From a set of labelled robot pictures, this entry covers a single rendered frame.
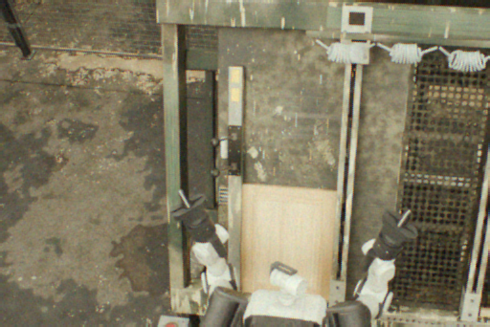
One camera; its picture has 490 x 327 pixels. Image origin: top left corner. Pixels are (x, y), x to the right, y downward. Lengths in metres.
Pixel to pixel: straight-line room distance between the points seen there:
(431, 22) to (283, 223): 0.95
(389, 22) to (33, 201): 2.97
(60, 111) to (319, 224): 2.95
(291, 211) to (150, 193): 1.90
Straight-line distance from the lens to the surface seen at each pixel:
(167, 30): 2.32
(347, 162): 2.32
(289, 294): 2.05
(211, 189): 2.54
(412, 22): 2.14
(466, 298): 2.54
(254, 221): 2.47
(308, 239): 2.47
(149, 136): 4.54
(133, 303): 3.75
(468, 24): 2.16
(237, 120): 2.32
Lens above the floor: 3.18
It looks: 51 degrees down
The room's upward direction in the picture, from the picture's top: 3 degrees counter-clockwise
